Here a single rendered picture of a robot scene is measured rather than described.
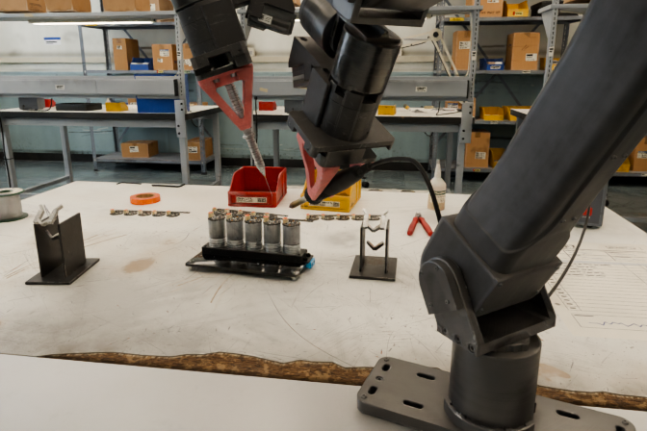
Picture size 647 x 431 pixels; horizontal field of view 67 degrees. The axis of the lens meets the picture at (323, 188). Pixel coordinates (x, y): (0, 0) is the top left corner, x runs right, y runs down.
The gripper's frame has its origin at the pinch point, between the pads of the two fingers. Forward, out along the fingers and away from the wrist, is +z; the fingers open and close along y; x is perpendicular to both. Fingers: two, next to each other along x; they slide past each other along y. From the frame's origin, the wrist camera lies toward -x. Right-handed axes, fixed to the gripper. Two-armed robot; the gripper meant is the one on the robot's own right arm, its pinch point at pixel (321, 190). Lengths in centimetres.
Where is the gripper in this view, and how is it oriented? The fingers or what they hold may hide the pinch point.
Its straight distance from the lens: 57.0
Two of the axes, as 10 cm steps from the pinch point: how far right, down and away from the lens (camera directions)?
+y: -8.6, 1.2, -5.0
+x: 4.5, 6.5, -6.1
